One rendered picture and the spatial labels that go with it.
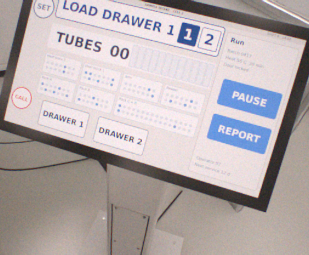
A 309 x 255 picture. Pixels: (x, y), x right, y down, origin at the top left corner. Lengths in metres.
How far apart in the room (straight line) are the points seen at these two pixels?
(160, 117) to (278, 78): 0.20
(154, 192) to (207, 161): 0.28
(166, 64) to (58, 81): 0.20
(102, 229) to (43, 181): 0.45
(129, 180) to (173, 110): 0.30
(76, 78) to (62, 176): 1.21
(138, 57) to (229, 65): 0.16
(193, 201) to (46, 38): 1.28
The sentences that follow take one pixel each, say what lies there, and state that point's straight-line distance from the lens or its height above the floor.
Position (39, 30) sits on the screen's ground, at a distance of 0.57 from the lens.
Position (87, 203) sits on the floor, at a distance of 1.57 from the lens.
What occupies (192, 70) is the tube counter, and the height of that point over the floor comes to 1.11.
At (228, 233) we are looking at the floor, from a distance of 1.60.
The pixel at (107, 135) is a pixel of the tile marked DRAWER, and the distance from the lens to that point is 0.49.
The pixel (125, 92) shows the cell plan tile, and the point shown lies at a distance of 0.49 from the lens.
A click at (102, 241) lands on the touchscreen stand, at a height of 0.04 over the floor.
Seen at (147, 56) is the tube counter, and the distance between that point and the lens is 0.49.
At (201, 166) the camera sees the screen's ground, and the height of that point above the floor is 1.00.
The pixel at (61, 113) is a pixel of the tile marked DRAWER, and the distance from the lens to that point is 0.53.
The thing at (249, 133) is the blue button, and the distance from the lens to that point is 0.48.
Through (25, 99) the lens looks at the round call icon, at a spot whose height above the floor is 1.02.
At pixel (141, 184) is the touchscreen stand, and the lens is 0.72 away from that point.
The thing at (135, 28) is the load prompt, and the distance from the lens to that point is 0.50.
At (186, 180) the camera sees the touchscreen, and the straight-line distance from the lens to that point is 0.48.
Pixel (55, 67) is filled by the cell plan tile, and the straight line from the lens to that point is 0.54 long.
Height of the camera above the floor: 1.36
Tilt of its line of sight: 44 degrees down
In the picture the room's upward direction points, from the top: 10 degrees clockwise
